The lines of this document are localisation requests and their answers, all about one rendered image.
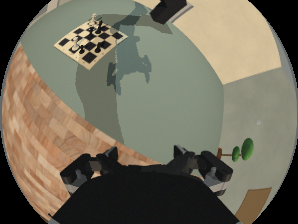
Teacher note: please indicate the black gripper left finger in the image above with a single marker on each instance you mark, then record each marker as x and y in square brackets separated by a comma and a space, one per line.
[82, 169]

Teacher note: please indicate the chessboard with chess pieces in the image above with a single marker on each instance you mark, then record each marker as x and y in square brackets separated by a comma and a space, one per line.
[109, 38]

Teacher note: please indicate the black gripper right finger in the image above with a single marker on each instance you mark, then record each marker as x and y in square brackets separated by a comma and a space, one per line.
[216, 174]

